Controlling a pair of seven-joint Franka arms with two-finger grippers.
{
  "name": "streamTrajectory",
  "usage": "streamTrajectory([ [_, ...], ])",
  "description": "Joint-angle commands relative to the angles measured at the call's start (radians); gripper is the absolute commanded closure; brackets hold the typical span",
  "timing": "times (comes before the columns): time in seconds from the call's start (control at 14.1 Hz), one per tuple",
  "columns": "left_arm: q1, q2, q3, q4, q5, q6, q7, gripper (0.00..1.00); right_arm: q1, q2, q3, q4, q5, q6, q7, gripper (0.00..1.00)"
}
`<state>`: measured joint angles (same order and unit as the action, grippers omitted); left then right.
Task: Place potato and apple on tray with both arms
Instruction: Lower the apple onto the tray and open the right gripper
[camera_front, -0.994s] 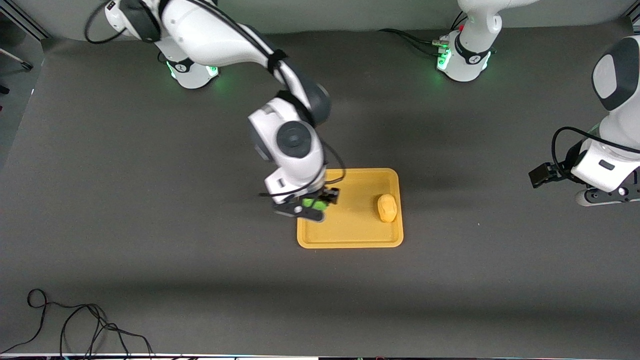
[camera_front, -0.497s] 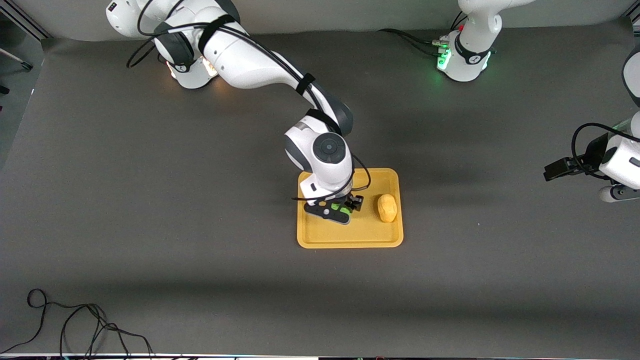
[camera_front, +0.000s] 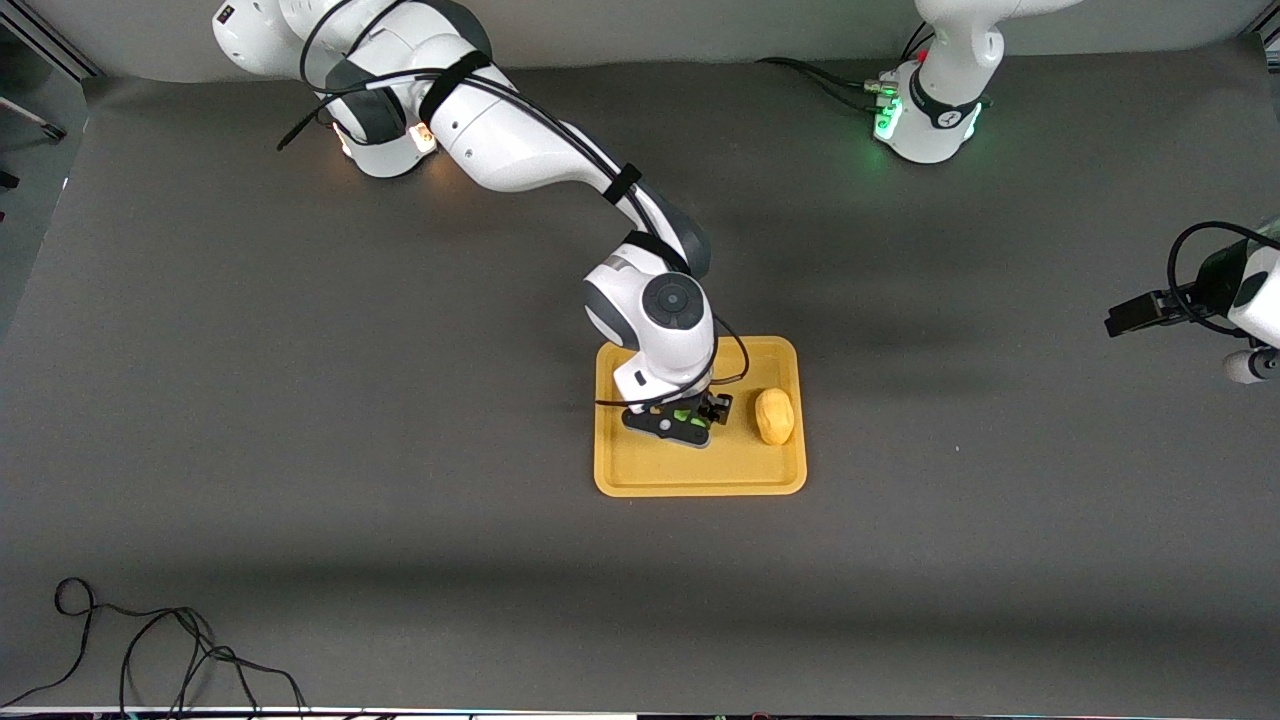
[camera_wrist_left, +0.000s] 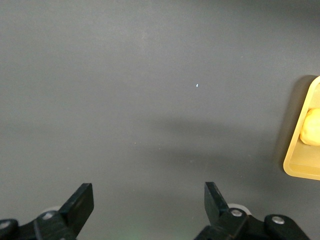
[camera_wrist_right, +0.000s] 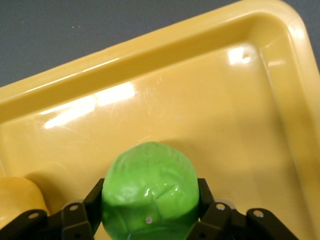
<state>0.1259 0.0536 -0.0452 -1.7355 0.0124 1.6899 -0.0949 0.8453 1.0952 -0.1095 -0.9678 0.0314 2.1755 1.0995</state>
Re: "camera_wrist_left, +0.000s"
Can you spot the yellow potato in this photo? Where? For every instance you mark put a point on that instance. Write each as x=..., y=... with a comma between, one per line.
x=312, y=127

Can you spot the yellow plastic tray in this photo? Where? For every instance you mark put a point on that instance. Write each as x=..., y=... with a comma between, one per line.
x=303, y=155

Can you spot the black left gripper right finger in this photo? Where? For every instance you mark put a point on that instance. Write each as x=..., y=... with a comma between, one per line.
x=237, y=222

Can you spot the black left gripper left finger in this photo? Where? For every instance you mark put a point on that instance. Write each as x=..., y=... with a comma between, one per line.
x=57, y=220

